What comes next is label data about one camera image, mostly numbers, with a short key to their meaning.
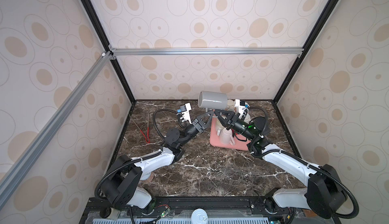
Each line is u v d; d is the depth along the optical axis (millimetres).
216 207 747
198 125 608
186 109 633
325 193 411
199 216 662
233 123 612
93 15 756
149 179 826
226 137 900
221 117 652
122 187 421
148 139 972
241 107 668
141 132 1005
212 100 625
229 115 645
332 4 725
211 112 646
